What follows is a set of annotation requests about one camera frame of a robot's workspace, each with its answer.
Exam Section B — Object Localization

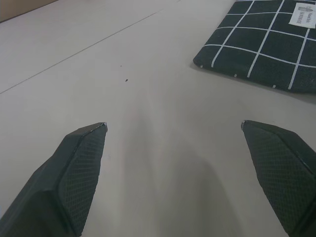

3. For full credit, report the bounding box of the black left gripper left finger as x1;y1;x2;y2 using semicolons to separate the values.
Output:
0;121;109;237

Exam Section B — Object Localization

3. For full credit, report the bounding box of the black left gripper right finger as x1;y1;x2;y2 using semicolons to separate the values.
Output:
240;119;316;237

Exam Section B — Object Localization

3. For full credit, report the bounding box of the black fabric item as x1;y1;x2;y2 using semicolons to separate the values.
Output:
193;0;316;94

